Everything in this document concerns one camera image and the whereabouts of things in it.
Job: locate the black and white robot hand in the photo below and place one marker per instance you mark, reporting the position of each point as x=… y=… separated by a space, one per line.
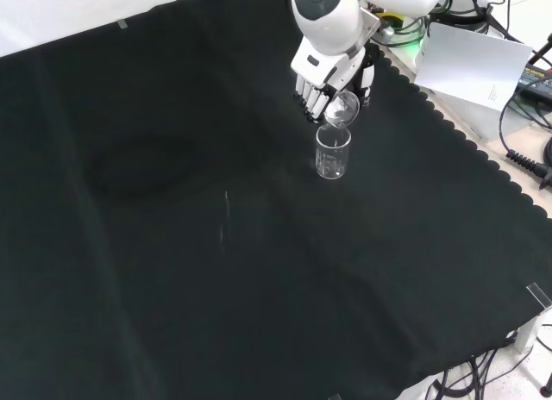
x=315 y=64

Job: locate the wide clear glass beaker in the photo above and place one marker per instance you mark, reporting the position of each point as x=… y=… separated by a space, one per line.
x=343 y=111

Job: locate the narrow clear glass beaker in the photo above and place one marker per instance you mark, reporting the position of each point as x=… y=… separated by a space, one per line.
x=332 y=158

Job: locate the yellow stop button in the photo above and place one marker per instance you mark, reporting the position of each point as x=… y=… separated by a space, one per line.
x=394 y=17

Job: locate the pale board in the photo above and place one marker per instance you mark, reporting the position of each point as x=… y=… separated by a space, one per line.
x=470 y=68

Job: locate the white box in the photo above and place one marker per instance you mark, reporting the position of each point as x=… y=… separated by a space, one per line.
x=474 y=117

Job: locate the clear tape piece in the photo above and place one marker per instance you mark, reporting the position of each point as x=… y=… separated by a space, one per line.
x=334 y=396
x=122 y=24

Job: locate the black power adapter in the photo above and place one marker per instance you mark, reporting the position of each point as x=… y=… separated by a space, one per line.
x=535 y=79

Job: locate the black bench cloth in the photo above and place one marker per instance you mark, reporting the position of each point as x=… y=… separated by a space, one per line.
x=172 y=245

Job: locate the metal corner bracket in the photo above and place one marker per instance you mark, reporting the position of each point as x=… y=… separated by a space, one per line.
x=535 y=326

